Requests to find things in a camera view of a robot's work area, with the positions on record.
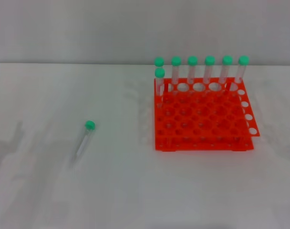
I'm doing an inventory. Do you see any orange test tube rack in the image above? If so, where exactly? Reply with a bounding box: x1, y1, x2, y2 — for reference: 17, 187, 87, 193
154, 76, 260, 152

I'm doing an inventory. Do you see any green capped test tube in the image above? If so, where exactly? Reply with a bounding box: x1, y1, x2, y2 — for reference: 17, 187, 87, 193
154, 56, 165, 70
73, 120, 97, 161
204, 55, 216, 93
233, 55, 250, 84
155, 67, 166, 108
171, 56, 182, 94
187, 55, 198, 93
218, 55, 233, 93

